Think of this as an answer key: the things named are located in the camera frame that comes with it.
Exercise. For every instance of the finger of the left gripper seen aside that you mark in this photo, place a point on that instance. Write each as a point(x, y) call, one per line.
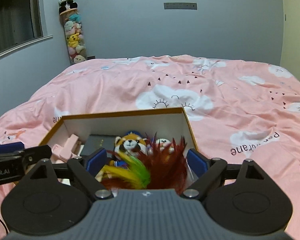
point(11, 147)

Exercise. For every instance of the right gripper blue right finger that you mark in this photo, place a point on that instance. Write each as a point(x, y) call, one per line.
point(198, 163)

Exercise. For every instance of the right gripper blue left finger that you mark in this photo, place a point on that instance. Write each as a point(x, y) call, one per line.
point(95, 161)

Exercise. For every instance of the dark grey box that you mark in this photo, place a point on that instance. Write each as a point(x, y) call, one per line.
point(94, 142)

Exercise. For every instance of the pale pink plastic item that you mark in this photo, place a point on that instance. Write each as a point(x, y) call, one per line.
point(61, 154)

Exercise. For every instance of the cream plush toy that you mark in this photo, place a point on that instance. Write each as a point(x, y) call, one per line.
point(163, 143)

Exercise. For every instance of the red panda plush toy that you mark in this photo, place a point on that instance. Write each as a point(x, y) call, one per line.
point(130, 144)

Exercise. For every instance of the colourful feather toy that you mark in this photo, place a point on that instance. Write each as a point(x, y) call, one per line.
point(164, 167)

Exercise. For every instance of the orange cardboard box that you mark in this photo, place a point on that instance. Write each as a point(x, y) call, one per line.
point(165, 123)

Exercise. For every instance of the pink cloud-print duvet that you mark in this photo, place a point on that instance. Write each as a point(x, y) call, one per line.
point(237, 109)

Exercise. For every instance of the plush toy column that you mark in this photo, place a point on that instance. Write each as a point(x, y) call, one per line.
point(73, 31)

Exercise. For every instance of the window with grey frame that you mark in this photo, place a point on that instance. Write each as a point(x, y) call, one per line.
point(22, 24)

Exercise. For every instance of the grey wall plate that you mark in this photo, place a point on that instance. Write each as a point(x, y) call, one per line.
point(180, 6)

